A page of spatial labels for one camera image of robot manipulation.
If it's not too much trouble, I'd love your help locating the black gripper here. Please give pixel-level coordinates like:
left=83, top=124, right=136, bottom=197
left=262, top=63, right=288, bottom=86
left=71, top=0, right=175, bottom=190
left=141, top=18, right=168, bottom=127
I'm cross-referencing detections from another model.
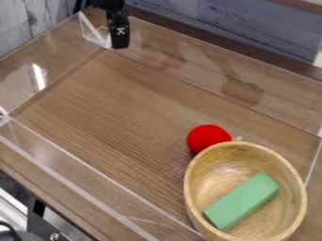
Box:
left=91, top=0, right=131, bottom=49

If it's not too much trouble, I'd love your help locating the red plush strawberry toy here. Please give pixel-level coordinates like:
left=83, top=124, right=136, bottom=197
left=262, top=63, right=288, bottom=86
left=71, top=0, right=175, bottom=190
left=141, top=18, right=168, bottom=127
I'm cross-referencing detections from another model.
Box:
left=186, top=124, right=242, bottom=153

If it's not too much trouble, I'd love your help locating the wooden bowl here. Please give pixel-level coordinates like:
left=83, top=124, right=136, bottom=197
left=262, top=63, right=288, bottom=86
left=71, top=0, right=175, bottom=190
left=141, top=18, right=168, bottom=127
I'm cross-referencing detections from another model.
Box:
left=183, top=141, right=307, bottom=241

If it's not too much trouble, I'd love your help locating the green rectangular block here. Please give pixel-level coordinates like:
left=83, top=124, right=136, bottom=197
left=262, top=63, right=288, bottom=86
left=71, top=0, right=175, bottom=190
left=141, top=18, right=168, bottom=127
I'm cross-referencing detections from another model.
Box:
left=202, top=172, right=280, bottom=232

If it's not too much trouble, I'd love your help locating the black metal table leg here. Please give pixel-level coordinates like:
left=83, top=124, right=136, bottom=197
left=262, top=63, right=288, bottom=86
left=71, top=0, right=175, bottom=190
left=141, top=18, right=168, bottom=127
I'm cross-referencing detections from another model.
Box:
left=27, top=200, right=72, bottom=241

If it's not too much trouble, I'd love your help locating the clear acrylic corner bracket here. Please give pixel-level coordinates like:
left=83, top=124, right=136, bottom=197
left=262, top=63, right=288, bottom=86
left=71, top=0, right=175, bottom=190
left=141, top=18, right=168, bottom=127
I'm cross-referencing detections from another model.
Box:
left=77, top=12, right=115, bottom=49

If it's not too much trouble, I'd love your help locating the clear acrylic tray wall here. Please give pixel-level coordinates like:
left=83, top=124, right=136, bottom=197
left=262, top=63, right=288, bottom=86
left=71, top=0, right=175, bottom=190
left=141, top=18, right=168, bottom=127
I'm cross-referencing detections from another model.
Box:
left=0, top=14, right=322, bottom=241

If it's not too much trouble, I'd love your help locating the black cable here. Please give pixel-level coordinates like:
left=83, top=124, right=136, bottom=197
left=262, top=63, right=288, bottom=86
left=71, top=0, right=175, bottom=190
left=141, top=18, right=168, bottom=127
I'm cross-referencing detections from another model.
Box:
left=0, top=219, right=23, bottom=241

